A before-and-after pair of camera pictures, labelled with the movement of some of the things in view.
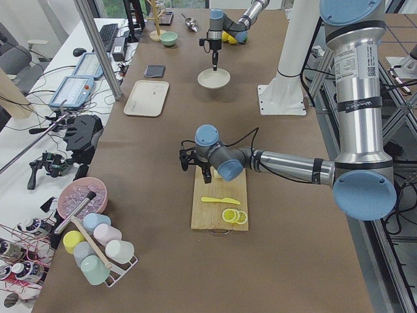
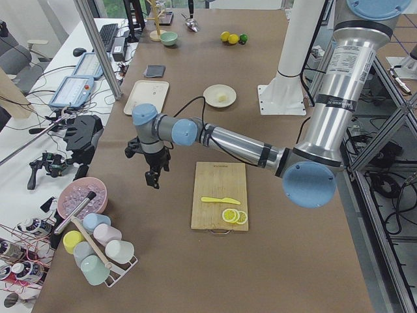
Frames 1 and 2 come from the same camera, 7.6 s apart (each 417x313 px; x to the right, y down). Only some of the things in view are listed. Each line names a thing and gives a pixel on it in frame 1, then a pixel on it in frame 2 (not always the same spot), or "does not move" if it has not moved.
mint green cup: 94,269 does not move
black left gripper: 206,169 -> 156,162
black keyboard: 108,33 does not move
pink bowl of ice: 73,193 does not move
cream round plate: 214,79 -> 219,95
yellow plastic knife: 224,199 does not move
